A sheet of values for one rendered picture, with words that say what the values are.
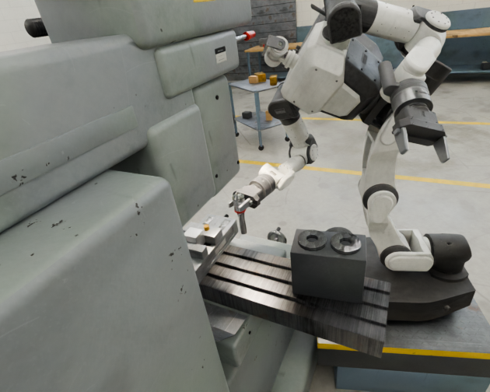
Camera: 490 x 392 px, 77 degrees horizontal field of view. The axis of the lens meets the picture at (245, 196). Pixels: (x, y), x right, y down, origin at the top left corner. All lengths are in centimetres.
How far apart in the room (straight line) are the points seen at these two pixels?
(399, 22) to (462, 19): 713
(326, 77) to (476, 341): 133
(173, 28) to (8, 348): 57
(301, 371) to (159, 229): 140
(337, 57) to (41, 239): 95
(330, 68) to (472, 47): 732
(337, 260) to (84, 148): 72
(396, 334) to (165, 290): 133
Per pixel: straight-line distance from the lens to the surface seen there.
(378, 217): 143
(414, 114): 85
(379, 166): 135
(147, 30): 64
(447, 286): 175
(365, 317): 106
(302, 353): 184
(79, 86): 55
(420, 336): 175
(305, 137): 146
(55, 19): 78
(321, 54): 110
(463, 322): 187
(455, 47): 832
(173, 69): 69
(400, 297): 164
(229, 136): 92
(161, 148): 66
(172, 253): 55
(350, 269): 98
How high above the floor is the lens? 178
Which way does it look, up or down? 31 degrees down
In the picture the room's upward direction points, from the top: 8 degrees counter-clockwise
